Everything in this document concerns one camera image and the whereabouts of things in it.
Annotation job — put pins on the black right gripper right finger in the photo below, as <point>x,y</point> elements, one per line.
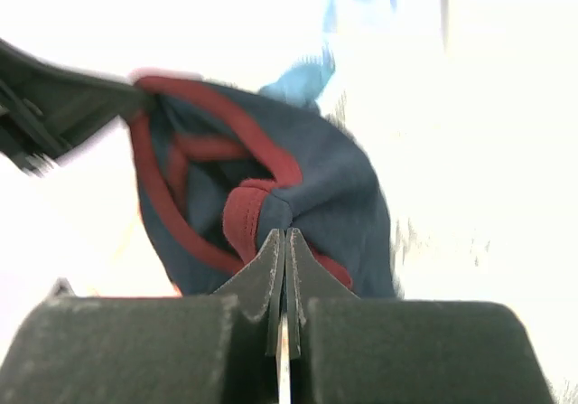
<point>345,349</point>

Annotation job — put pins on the navy tank top red trim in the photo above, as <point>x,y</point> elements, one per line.
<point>219,168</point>

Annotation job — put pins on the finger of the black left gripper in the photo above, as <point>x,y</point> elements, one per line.
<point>47,111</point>

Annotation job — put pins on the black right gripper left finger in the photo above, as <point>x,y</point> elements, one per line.
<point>193,349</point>

